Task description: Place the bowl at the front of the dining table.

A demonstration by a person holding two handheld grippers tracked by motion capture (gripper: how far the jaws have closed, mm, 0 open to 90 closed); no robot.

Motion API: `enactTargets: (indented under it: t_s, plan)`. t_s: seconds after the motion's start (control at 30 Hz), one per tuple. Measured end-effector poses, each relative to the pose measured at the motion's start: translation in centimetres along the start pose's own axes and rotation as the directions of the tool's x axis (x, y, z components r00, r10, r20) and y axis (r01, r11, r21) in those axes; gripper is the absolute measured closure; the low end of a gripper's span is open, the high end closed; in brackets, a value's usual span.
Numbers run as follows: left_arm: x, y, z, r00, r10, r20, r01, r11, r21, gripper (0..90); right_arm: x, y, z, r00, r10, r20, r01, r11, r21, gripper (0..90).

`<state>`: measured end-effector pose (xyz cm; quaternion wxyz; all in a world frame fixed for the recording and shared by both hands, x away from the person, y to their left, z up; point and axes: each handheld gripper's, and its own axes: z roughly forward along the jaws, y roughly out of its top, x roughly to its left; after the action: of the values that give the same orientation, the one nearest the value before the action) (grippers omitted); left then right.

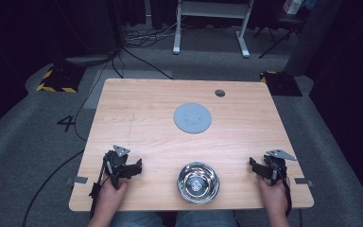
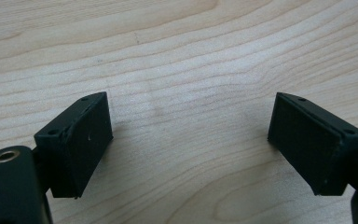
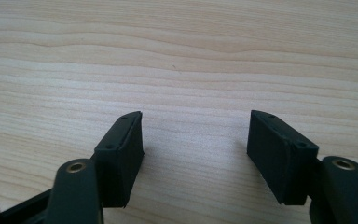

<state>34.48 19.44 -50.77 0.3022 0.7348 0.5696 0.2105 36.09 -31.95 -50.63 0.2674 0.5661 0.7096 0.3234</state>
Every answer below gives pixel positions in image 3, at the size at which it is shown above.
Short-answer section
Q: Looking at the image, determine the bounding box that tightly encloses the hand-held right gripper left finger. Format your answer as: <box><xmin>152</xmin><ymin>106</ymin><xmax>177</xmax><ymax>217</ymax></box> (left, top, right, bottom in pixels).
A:
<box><xmin>90</xmin><ymin>110</ymin><xmax>145</xmax><ymax>209</ymax></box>

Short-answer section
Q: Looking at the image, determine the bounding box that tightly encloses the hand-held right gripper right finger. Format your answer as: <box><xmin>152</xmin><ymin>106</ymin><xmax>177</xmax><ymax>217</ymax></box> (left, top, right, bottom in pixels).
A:
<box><xmin>246</xmin><ymin>109</ymin><xmax>320</xmax><ymax>206</ymax></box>

